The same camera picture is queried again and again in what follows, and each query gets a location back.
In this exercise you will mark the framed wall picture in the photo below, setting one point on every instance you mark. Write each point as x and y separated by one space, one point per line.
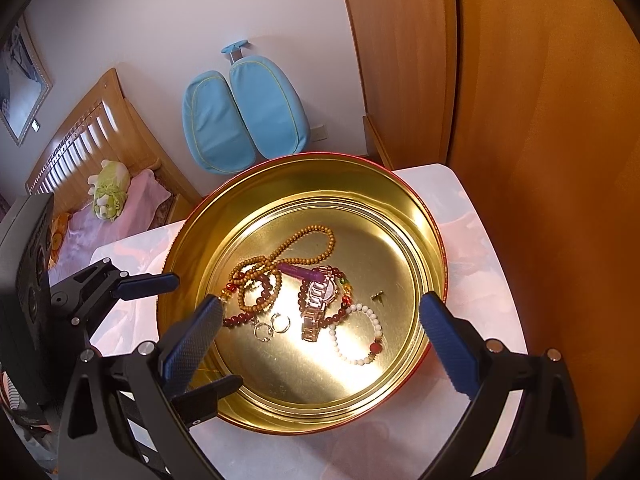
20 95

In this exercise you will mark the green cabbage plush toy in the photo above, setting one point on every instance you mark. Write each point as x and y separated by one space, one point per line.
112 190

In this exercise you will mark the small gold stud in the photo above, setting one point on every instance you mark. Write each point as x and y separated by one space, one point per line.
377 296

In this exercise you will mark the wooden wardrobe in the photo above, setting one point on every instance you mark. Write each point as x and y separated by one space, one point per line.
550 160

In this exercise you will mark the white wall socket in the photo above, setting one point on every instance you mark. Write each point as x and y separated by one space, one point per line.
321 133

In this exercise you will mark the round gold tin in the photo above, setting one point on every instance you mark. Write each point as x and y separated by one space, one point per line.
310 195

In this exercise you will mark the rose gold wristwatch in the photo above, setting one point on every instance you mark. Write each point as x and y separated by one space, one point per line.
315 294

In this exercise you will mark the orange patterned cloth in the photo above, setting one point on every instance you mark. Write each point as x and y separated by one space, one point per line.
61 235

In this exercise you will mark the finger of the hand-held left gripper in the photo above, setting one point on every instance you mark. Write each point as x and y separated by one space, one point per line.
147 285
210 397

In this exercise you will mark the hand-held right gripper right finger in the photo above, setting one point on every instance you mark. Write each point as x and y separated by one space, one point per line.
445 342

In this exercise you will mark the blue padded chair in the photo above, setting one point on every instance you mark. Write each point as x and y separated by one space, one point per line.
210 120

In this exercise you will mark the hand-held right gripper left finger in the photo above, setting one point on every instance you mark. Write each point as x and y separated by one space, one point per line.
192 340

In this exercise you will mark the purple oblong trinket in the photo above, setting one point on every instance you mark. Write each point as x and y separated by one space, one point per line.
300 272

